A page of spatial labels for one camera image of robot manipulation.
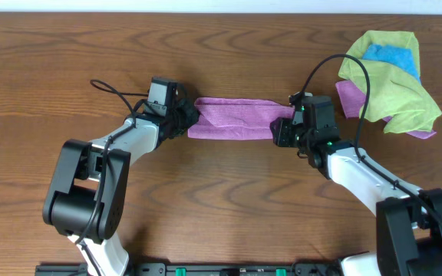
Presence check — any purple microfibre cloth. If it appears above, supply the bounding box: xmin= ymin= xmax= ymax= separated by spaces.
xmin=188 ymin=97 xmax=293 ymax=140

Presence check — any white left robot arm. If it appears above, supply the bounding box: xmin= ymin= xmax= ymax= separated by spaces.
xmin=42 ymin=98 xmax=200 ymax=275

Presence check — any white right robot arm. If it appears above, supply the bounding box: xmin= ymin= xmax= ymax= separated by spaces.
xmin=270 ymin=117 xmax=442 ymax=275

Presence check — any green microfibre cloth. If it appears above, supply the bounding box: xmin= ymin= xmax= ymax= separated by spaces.
xmin=347 ymin=31 xmax=442 ymax=133

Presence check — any blue microfibre cloth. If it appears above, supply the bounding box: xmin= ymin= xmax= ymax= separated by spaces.
xmin=362 ymin=44 xmax=421 ymax=81

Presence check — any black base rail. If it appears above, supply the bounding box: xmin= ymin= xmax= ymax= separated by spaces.
xmin=35 ymin=261 xmax=345 ymax=276

